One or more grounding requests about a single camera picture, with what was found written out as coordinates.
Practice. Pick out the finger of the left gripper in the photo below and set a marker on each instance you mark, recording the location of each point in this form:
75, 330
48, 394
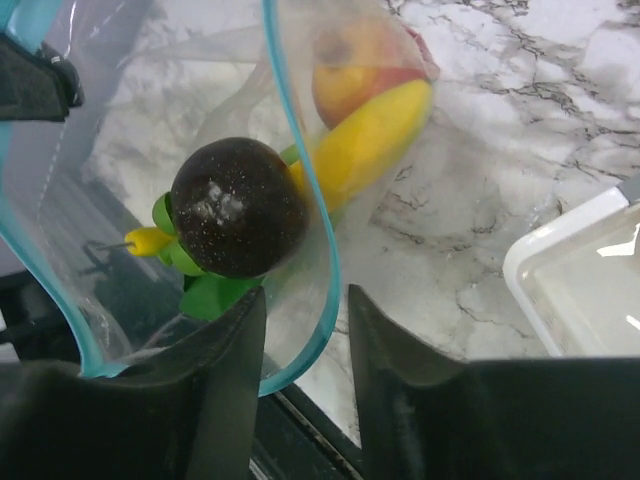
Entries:
40, 86

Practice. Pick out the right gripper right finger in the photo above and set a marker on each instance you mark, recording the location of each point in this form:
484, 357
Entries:
424, 415

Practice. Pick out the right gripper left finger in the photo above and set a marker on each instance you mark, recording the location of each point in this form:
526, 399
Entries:
187, 412

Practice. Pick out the clear zip top bag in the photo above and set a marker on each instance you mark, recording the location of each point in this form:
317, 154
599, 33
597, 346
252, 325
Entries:
161, 158

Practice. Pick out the dark purple toy mangosteen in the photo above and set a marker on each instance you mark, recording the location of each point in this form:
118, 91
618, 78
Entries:
236, 208

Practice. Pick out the yellow toy banana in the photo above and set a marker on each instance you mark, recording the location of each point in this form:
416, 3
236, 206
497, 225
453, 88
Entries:
348, 158

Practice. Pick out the red yellow toy apple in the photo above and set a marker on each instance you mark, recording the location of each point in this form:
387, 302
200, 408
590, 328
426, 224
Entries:
360, 59

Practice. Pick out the white perforated plastic basket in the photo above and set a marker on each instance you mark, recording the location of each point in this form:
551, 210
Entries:
576, 278

